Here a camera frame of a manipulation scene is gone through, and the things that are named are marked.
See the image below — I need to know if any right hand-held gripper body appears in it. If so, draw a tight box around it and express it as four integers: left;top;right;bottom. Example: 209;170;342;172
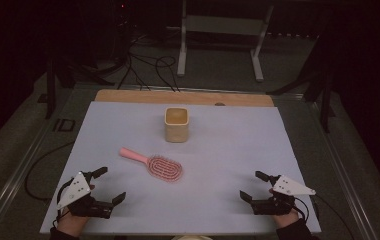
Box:
250;174;317;216

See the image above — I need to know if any long black floor cable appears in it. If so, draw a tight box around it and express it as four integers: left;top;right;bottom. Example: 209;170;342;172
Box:
24;141;76;203

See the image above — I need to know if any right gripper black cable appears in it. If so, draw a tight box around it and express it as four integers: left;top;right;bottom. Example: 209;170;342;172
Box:
292;195;311;223

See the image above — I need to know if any black rectangular floor bracket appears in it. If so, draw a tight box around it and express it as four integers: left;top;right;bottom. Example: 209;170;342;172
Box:
52;117;77;133

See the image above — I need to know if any black tripod stand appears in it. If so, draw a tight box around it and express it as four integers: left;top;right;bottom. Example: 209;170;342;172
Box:
266;33;337;134
37;49;116;120

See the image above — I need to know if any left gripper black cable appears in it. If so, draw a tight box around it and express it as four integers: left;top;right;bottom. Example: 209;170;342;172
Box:
53;177;76;229

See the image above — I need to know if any white metal stand frame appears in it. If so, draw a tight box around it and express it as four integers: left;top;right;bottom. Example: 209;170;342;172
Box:
176;0;275;83

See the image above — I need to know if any person's right hand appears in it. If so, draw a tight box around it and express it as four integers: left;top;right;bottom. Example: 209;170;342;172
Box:
272;209;300;230

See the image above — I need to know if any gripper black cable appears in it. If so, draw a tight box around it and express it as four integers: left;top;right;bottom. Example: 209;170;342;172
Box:
53;177;76;229
292;195;311;223

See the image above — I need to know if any black floor cables bundle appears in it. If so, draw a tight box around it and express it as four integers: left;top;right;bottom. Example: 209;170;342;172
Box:
117;33;181;93

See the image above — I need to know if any light grey table mat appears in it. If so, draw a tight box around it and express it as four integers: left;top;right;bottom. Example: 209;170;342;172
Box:
39;101;322;236

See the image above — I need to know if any pink hairbrush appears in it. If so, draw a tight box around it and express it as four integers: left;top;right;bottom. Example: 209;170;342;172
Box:
118;147;184;183

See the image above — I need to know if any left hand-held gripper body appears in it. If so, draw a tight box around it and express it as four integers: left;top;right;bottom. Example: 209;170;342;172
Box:
56;170;115;220

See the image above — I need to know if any beige square cup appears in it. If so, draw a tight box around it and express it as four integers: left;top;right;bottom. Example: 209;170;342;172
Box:
163;106;190;144

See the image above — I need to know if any thin black floor cable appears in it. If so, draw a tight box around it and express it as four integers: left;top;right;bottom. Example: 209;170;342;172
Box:
312;194;356;240

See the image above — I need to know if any person's left hand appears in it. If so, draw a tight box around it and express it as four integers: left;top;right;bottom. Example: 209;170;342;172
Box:
56;206;90;238

